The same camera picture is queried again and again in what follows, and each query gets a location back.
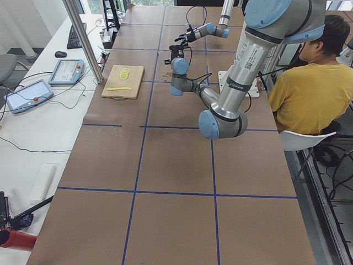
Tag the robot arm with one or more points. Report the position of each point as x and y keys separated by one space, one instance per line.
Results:
x=221 y=30
x=267 y=24

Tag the red cylinder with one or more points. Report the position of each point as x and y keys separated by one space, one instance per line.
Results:
x=17 y=240

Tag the aluminium frame post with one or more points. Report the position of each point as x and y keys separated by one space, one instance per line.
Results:
x=75 y=18

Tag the teach pendant tablet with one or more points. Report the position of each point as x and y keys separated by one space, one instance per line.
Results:
x=28 y=97
x=66 y=72

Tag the yellow plastic knife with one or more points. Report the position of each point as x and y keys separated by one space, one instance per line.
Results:
x=119 y=89

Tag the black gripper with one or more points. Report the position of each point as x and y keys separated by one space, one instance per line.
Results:
x=175 y=53
x=190 y=36

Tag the bamboo cutting board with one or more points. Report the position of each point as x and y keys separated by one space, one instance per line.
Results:
x=134 y=80

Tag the white chair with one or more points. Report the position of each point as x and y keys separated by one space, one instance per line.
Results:
x=292 y=141

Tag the black keyboard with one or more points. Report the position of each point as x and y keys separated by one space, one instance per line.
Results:
x=73 y=39

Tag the far teach pendant tablet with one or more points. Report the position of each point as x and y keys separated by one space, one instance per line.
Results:
x=66 y=72

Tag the person in yellow shirt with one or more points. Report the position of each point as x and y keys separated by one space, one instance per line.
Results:
x=306 y=99

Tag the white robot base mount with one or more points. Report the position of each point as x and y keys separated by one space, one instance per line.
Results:
x=253 y=92

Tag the black computer mouse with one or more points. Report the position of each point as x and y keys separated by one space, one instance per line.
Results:
x=60 y=54

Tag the near teach pendant tablet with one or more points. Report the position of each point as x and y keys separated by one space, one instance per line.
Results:
x=28 y=97

